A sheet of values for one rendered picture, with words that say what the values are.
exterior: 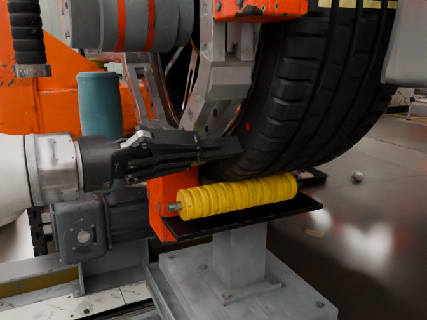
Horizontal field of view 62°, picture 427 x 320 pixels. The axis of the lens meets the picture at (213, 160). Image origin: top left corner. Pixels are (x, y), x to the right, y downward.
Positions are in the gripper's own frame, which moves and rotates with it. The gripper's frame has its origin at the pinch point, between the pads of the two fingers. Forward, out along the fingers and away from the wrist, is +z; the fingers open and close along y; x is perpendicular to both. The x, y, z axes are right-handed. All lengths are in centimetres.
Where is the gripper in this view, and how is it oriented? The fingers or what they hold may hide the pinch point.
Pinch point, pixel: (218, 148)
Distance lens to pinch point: 55.3
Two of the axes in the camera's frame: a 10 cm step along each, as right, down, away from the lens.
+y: 3.0, -5.0, -8.1
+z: 9.0, -1.2, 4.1
